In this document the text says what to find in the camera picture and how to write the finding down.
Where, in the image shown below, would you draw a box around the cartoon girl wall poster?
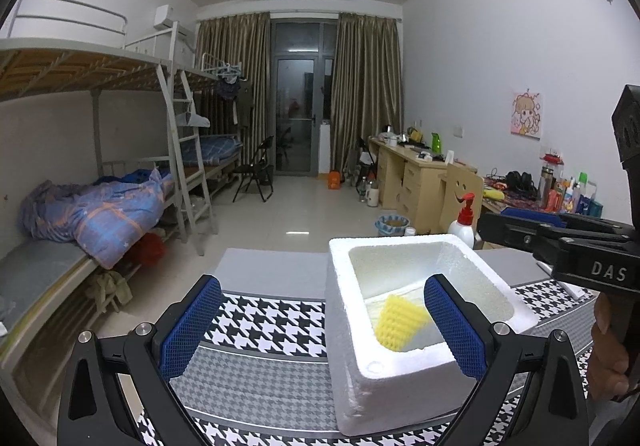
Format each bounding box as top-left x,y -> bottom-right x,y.
510,90 -> 542,140

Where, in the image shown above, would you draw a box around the left olive curtain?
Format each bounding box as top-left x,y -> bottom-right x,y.
196,13 -> 271,164

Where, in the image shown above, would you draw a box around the yellow foam sponge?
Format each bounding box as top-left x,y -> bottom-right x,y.
374,294 -> 432,352

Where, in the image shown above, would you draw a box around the wooden desk with drawers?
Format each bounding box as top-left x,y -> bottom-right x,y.
369,137 -> 550,235

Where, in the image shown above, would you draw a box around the white remote control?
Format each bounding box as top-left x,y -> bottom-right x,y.
536,261 -> 593,301

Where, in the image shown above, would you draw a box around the blue plaid quilt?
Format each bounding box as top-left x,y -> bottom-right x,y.
18,169 -> 174,270

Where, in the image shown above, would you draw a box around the black headphones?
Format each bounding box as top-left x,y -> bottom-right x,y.
504,171 -> 538,200

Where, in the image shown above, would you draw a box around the white red pump bottle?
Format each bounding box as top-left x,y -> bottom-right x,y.
447,192 -> 475,249

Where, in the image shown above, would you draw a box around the black folding chair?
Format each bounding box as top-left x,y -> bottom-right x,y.
232,135 -> 274,202

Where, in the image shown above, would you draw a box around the green spray bottle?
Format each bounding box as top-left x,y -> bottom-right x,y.
431,132 -> 442,154

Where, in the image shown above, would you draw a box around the blue toiletry bottles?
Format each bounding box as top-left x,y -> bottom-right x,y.
575,180 -> 603,218

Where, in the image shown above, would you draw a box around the white metal bunk bed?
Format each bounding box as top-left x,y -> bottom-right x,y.
1,7 -> 221,376

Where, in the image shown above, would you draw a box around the right olive curtain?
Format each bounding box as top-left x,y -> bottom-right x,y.
330,13 -> 404,173

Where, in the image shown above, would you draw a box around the white styrofoam box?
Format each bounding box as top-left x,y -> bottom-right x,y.
324,234 -> 539,436

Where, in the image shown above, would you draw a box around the olive curtain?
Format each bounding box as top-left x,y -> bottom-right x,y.
196,13 -> 271,164
330,13 -> 404,173

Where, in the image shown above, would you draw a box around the houndstooth tablecloth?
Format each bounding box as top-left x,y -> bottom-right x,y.
134,275 -> 601,446

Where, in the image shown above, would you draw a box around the wooden smiley chair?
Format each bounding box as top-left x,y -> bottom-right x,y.
439,163 -> 484,232

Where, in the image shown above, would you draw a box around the person's right hand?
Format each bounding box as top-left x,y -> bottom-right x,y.
587,292 -> 629,400

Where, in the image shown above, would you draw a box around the white air conditioner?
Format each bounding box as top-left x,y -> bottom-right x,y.
153,4 -> 194,38

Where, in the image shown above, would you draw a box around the blue rimmed trash bin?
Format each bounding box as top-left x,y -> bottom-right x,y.
374,214 -> 410,236

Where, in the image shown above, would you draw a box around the glass balcony door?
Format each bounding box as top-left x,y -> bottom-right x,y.
271,18 -> 337,176

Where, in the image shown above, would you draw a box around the orange bag on floor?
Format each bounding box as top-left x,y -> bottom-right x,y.
328,171 -> 342,190

